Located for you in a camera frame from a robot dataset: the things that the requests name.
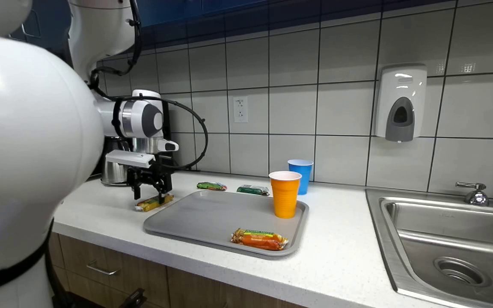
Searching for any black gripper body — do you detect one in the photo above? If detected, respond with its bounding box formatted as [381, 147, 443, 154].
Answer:
[133, 162, 167, 186]

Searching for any orange yellow candy bar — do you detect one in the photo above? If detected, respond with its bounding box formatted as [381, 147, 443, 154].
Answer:
[133, 193, 175, 214]

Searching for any dark teal candy bar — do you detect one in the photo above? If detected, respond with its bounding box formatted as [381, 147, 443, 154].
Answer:
[234, 183, 270, 197]

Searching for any gray plastic tray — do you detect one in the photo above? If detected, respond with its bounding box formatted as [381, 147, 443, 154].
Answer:
[141, 188, 311, 260]

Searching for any orange green candy bar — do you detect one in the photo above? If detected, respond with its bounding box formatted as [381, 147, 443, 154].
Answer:
[229, 227, 288, 253]

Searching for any steel coffee carafe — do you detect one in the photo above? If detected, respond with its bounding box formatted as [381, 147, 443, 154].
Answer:
[100, 154, 131, 188]

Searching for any wooden counter cabinet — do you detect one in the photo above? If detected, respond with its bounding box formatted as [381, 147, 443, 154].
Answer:
[47, 231, 304, 308]

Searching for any orange plastic cup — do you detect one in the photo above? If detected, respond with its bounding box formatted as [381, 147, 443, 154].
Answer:
[266, 169, 302, 221]

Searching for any blue plastic cup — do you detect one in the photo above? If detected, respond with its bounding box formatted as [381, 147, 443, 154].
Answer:
[285, 157, 314, 197]

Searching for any stainless steel sink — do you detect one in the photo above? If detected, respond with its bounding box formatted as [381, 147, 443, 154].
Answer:
[364, 188, 493, 308]

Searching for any chrome sink faucet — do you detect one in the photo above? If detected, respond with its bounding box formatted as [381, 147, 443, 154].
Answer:
[454, 180, 493, 210]

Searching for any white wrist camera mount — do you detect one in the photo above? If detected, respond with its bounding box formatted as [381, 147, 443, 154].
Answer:
[104, 137, 179, 169]

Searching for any long silver drawer handle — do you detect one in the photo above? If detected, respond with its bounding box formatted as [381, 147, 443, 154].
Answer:
[83, 262, 122, 279]

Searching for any white wall power outlet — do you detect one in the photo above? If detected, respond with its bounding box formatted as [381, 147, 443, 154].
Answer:
[230, 94, 249, 125]

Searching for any white wall soap dispenser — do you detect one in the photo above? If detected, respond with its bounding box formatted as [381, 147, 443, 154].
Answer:
[372, 65, 429, 144]

